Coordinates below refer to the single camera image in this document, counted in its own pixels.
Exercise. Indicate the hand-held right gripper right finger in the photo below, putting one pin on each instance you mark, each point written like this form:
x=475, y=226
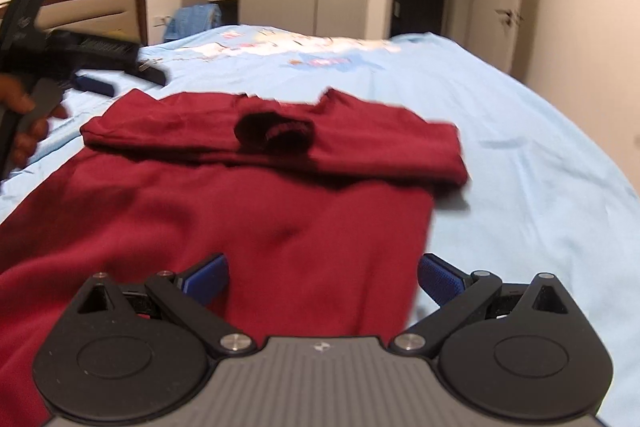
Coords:
x=440, y=279

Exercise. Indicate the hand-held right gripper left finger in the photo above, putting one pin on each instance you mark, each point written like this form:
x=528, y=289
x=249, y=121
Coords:
x=207, y=279

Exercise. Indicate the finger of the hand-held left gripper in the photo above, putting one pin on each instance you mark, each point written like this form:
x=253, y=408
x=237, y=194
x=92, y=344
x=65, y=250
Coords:
x=150, y=73
x=95, y=86

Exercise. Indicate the dark red sweater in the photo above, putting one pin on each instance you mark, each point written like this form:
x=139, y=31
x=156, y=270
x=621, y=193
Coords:
x=200, y=207

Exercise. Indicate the person's left hand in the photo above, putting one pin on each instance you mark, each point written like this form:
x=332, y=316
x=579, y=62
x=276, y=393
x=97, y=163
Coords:
x=12, y=97

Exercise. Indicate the blue hanging garment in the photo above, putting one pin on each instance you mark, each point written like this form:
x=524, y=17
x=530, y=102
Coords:
x=195, y=21

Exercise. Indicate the brown wooden headboard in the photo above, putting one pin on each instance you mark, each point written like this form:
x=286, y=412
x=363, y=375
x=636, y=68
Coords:
x=95, y=7

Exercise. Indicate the light blue printed quilt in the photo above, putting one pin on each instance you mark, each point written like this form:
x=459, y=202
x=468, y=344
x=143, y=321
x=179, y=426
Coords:
x=525, y=147

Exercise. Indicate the white wall socket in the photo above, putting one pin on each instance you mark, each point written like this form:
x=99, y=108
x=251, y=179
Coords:
x=159, y=21

